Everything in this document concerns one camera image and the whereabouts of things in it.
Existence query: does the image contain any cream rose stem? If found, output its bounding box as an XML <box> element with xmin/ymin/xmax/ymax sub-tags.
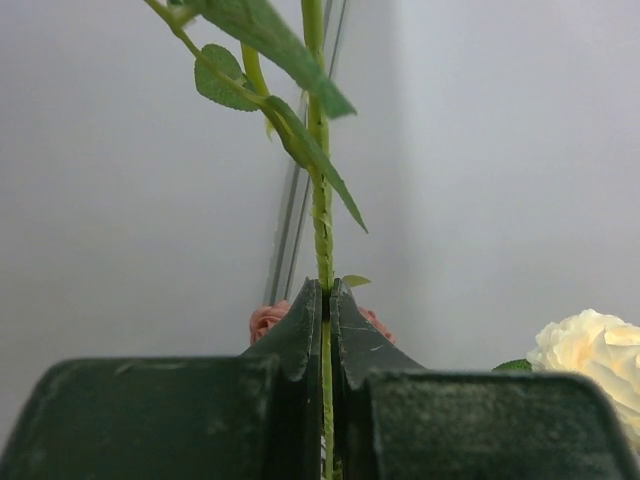
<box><xmin>148</xmin><ymin>1</ymin><xmax>363</xmax><ymax>479</ymax></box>
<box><xmin>495</xmin><ymin>309</ymin><xmax>639</xmax><ymax>452</ymax></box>

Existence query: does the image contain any mauve rose stem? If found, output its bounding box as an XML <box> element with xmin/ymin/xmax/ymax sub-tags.
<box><xmin>249</xmin><ymin>300</ymin><xmax>396</xmax><ymax>345</ymax></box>

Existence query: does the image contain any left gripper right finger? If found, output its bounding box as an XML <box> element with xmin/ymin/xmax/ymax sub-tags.
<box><xmin>329</xmin><ymin>281</ymin><xmax>639</xmax><ymax>479</ymax></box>

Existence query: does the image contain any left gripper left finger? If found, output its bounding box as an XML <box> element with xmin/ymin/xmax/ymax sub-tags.
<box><xmin>1</xmin><ymin>280</ymin><xmax>321</xmax><ymax>479</ymax></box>

